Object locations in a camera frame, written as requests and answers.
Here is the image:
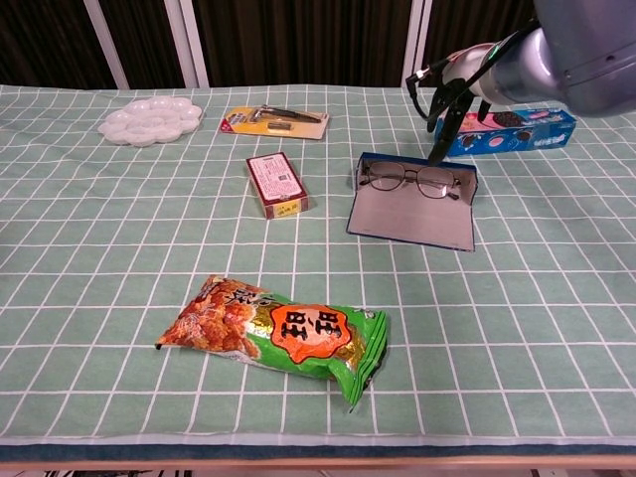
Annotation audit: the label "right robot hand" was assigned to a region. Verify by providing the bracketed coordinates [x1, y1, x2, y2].
[426, 43, 498, 168]

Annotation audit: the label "blue glasses case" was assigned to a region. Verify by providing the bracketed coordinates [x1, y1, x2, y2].
[346, 151, 479, 252]

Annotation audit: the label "blue pink cookie box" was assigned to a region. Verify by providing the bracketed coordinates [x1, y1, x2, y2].
[434, 103, 578, 158]

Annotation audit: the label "small red carton box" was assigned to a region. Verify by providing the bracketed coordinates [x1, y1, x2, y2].
[245, 151, 310, 221]

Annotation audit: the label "thin-framed eyeglasses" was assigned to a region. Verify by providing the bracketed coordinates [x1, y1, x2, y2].
[358, 159, 472, 201]

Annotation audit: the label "dark pleated curtain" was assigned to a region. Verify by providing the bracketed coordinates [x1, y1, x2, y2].
[0, 0, 636, 90]

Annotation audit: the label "razor in yellow blister pack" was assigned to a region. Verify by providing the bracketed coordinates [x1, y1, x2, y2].
[220, 104, 331, 142]

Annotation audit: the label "green orange snack bag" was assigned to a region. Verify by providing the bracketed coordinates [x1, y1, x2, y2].
[155, 274, 391, 413]

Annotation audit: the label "white flower-shaped palette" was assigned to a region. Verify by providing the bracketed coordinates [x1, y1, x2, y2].
[96, 95, 204, 148]

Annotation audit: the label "green checked tablecloth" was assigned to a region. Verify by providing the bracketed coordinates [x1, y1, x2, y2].
[0, 82, 636, 447]

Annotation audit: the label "white aluminium frame post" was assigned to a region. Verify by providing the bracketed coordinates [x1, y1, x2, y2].
[400, 0, 432, 88]
[82, 0, 130, 90]
[163, 0, 210, 89]

